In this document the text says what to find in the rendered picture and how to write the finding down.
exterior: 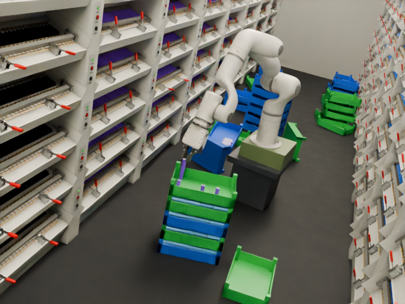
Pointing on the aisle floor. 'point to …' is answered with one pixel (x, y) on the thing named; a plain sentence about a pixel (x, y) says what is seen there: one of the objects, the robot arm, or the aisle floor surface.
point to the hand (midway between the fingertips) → (186, 157)
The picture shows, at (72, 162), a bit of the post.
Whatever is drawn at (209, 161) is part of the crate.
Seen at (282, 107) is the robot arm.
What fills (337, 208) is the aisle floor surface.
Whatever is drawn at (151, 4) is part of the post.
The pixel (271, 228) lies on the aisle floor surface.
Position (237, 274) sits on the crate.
